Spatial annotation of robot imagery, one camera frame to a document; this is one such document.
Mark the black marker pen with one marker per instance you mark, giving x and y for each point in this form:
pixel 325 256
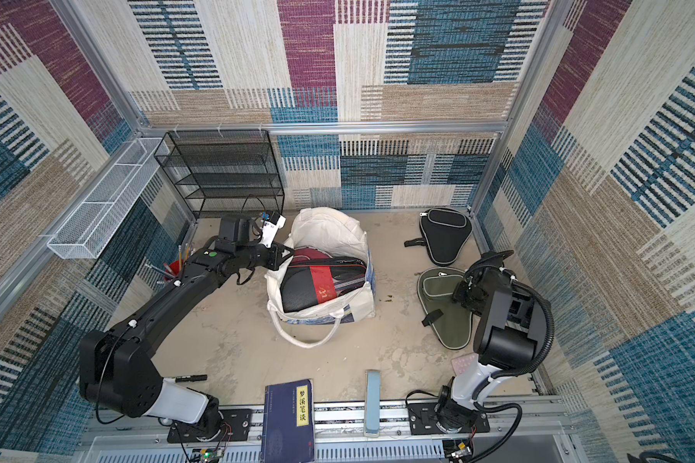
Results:
pixel 191 378

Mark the pink calculator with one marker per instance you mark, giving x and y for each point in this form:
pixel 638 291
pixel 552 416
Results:
pixel 462 363

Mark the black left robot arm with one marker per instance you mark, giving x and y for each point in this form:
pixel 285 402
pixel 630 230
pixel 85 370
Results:
pixel 116 368

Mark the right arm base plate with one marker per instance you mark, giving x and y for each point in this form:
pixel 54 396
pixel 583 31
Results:
pixel 429 418

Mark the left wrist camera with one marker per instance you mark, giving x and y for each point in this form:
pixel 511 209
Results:
pixel 272 222

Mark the black red mesh paddle set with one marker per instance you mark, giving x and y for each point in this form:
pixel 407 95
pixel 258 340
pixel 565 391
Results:
pixel 308 284

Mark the white canvas tote bag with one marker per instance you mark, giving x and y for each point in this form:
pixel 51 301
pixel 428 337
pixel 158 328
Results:
pixel 339 235

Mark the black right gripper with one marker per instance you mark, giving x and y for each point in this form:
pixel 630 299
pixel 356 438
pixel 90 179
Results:
pixel 476 284

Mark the black paddle case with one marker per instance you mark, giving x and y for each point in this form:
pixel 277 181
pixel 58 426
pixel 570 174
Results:
pixel 444 233

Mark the maroon paddle case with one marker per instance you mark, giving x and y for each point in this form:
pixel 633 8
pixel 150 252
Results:
pixel 304 254

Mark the dark blue book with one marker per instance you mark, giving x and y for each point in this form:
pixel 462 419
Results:
pixel 288 434

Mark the red metal pencil bucket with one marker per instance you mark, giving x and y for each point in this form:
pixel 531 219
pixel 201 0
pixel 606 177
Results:
pixel 173 268

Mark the white wire basket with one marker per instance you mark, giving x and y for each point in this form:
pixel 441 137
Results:
pixel 88 230

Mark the light blue eraser block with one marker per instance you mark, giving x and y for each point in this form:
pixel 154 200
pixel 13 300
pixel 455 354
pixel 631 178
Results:
pixel 372 405

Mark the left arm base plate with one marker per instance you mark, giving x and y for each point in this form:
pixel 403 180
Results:
pixel 230 425

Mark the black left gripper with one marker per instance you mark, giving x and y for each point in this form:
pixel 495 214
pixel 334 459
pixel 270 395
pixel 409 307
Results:
pixel 278 252

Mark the green paddle case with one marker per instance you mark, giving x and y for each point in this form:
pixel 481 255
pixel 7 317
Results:
pixel 448 319

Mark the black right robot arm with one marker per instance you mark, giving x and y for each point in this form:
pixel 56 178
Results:
pixel 514 335

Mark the black mesh shelf rack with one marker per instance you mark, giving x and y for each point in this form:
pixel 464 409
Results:
pixel 222 171

